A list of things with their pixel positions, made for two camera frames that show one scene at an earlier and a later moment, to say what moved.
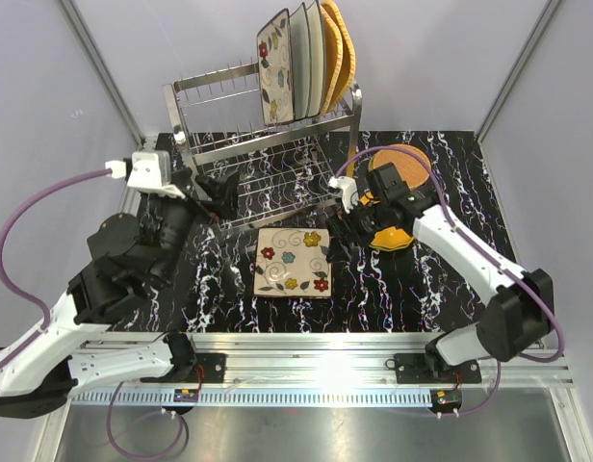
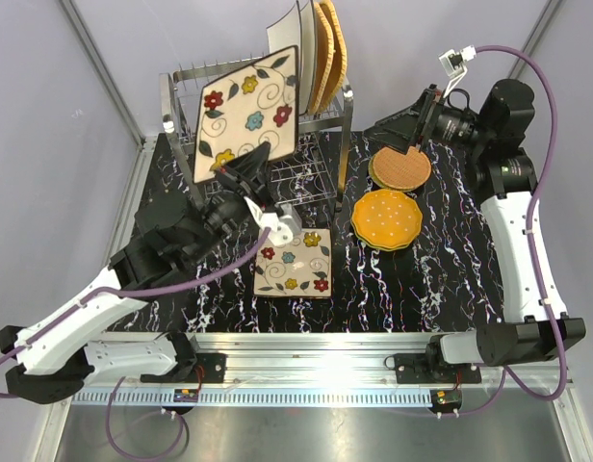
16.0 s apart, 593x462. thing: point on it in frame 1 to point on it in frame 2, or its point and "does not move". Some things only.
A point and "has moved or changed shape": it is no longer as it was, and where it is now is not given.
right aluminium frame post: (547, 14) does not move
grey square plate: (300, 60) to (286, 33)
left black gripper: (223, 194) to (254, 164)
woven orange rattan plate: (411, 168) does not move
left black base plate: (210, 368) does not move
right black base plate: (423, 369) does not move
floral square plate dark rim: (293, 263) does not move
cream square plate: (315, 20) to (308, 55)
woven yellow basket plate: (334, 52) to (324, 57)
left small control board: (186, 395) does not move
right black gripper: (343, 230) to (416, 123)
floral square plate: (276, 72) has moved or changed shape
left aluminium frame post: (105, 71) does not move
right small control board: (446, 400) does not move
